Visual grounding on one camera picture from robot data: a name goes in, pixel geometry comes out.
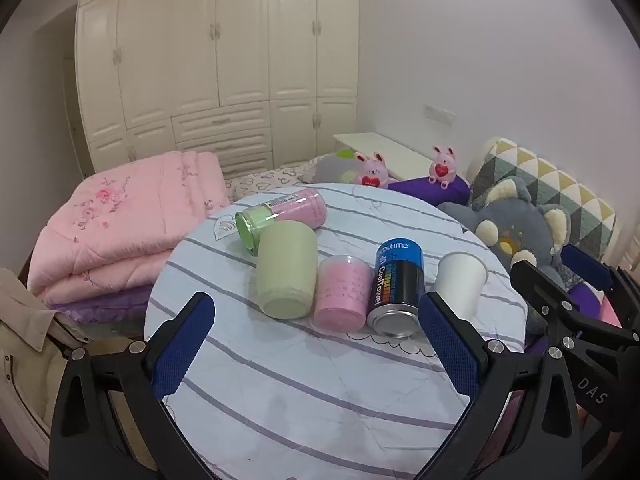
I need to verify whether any pink bunny plush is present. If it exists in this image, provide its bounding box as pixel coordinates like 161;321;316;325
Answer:
428;145;458;189
354;151;392;188

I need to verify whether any black and blue can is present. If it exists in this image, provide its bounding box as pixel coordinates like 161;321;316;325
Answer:
366;238;426;337

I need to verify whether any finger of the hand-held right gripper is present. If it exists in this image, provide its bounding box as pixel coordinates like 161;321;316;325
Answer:
509;254;640;361
560;245;640;331

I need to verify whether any white wall socket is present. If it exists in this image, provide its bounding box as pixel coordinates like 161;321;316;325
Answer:
424;105;455;125

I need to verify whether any beige jacket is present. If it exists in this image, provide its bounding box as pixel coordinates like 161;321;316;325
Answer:
0;266;151;471

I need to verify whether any white bedside cabinet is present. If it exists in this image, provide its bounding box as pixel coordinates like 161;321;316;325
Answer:
333;132;436;183

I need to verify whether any grey bear plush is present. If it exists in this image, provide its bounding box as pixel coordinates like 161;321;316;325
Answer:
437;177;576;281

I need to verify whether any round table striped cloth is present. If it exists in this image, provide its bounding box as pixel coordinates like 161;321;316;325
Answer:
144;183;528;480

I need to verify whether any pink floral quilt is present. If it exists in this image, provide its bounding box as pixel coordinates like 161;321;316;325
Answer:
27;150;233;308

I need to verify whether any triangle patterned cushion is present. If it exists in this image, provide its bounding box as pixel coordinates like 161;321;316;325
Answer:
467;137;617;251

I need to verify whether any cream wardrobe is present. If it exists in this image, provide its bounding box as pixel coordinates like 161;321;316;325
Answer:
74;0;361;176

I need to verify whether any purple cushion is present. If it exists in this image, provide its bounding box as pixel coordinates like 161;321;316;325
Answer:
525;280;608;336

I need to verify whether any white cup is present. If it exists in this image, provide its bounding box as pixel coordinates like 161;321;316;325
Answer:
433;252;489;323

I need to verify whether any translucent pink cup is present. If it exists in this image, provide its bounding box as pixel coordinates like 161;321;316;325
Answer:
313;255;375;332

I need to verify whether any grey and green pillow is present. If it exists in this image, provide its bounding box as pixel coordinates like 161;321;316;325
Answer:
300;148;368;186

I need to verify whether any pink bottle with green lid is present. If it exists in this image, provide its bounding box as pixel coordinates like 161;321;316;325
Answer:
235;188;328;253

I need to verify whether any purple pillow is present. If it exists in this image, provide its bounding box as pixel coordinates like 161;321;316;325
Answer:
387;176;472;207

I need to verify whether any purple folded blanket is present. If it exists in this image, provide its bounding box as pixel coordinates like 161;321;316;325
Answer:
50;285;156;324

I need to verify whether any heart print bedsheet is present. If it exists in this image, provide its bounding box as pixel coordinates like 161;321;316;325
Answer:
225;165;321;202

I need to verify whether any pale green cup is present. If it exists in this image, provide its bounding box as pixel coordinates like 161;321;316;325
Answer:
256;222;319;320

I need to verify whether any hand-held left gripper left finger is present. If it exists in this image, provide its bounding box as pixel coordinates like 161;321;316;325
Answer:
48;291;221;480

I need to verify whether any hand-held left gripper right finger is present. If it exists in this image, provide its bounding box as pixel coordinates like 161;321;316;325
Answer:
415;292;584;480

